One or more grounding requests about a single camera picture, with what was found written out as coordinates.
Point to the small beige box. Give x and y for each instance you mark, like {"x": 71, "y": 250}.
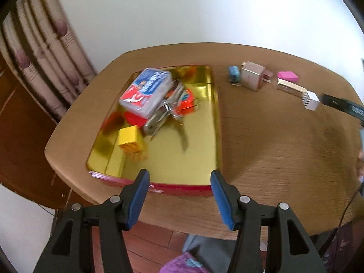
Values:
{"x": 253, "y": 76}

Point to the red wooden block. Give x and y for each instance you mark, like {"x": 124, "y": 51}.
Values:
{"x": 133, "y": 118}

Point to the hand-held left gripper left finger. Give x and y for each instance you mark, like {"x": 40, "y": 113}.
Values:
{"x": 138, "y": 202}

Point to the pink eraser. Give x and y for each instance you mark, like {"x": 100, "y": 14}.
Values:
{"x": 287, "y": 76}

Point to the yellow wooden block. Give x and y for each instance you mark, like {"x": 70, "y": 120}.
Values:
{"x": 128, "y": 136}

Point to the small blue clip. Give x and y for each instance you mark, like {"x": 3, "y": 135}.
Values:
{"x": 234, "y": 74}

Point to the orange patterned block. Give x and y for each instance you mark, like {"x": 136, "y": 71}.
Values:
{"x": 186, "y": 99}

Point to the red tin box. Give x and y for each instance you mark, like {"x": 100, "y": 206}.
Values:
{"x": 184, "y": 153}

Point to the brown wooden door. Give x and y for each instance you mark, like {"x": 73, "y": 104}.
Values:
{"x": 22, "y": 153}

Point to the person's leg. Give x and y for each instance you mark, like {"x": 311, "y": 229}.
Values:
{"x": 210, "y": 247}

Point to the beige leaf print curtain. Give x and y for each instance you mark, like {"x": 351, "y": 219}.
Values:
{"x": 48, "y": 48}

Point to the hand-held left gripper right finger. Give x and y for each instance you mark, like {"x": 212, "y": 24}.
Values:
{"x": 223, "y": 202}

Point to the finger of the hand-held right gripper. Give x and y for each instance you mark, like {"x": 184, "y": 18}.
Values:
{"x": 341, "y": 103}

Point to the purple cloth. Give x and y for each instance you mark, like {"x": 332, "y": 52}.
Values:
{"x": 182, "y": 264}

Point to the clear plastic box red label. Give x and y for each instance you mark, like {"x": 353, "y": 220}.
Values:
{"x": 145, "y": 91}

